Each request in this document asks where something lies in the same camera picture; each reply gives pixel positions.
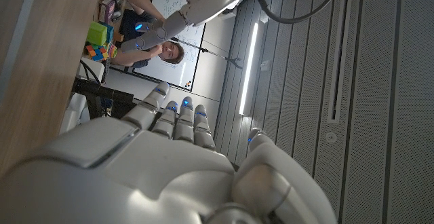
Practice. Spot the black boom rod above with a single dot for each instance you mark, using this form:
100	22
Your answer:
234	61

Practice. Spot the green cube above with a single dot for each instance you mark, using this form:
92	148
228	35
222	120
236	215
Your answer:
96	34

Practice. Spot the wall whiteboard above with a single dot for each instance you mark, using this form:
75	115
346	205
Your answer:
169	73

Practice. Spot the white rectangular box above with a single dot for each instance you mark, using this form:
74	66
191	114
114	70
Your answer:
73	113

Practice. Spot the seated person dark shirt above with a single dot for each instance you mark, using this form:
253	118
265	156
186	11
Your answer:
171	52

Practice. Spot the purple printed small box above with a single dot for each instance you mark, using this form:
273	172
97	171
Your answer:
106	10

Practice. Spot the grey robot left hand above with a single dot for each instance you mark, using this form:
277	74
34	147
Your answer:
159	34

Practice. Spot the black monitor stand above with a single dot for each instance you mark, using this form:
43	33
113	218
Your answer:
101	93

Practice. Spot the blue cube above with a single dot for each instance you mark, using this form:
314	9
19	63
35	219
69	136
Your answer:
110	32

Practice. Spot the colourful puzzle cube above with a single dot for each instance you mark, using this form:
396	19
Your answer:
96	52

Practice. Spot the long ceiling light strip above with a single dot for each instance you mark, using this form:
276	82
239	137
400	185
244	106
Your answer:
248	68

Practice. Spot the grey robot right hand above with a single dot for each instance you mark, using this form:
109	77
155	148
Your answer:
152	176

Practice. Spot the white square box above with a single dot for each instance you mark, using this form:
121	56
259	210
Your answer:
93	69

